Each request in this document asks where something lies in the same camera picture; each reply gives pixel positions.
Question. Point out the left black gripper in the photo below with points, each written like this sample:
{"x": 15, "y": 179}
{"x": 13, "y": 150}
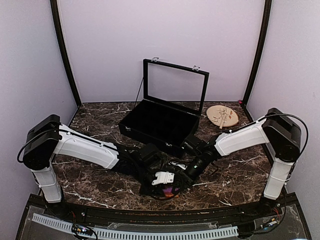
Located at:
{"x": 154, "y": 191}

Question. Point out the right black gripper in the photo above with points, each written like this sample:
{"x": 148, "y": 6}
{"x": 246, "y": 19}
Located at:
{"x": 186, "y": 179}

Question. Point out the purple orange striped sock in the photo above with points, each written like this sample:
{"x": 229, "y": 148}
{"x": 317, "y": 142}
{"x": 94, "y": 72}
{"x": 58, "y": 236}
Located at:
{"x": 168, "y": 193}

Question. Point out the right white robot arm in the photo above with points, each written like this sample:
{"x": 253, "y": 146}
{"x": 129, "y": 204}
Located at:
{"x": 275, "y": 128}

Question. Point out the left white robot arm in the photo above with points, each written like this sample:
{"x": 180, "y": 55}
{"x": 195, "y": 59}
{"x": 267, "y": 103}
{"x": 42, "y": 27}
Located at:
{"x": 50, "y": 137}

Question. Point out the black display case box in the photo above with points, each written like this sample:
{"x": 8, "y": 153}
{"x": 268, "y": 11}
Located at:
{"x": 173, "y": 99}

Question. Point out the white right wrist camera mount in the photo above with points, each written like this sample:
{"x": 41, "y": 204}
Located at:
{"x": 180, "y": 165}

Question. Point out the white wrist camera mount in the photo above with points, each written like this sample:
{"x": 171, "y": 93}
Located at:
{"x": 163, "y": 177}
{"x": 180, "y": 165}

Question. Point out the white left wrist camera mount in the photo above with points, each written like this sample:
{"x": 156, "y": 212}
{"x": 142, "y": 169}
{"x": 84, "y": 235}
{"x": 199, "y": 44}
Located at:
{"x": 163, "y": 177}

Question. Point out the white slotted cable duct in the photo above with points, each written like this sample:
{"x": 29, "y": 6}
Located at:
{"x": 121, "y": 231}

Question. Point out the black right frame post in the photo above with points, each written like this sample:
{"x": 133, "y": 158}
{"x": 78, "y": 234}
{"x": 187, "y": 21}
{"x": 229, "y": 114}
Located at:
{"x": 258, "y": 52}

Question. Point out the black frame post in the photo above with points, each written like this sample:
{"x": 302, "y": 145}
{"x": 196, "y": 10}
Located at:
{"x": 63, "y": 51}
{"x": 258, "y": 52}

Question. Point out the black left frame post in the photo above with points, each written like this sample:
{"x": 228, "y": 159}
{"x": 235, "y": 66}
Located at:
{"x": 63, "y": 51}

